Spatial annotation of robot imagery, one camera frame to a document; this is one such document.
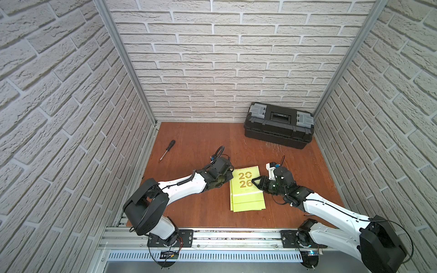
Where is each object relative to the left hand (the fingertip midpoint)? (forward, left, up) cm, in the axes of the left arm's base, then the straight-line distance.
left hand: (234, 172), depth 86 cm
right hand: (-6, -10, +1) cm, 11 cm away
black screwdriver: (+23, +39, -8) cm, 46 cm away
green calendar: (-12, -4, -1) cm, 13 cm away
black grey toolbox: (+26, -28, +9) cm, 39 cm away
